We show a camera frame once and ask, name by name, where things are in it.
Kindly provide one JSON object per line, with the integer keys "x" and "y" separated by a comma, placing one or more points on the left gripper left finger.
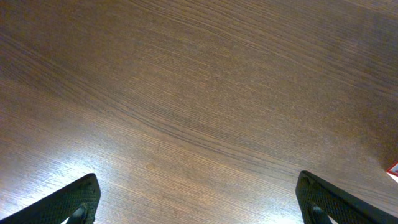
{"x": 75, "y": 203}

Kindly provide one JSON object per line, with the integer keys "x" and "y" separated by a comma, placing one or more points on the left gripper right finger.
{"x": 323, "y": 202}

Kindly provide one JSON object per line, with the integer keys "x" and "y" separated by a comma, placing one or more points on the red picture wooden block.
{"x": 392, "y": 171}

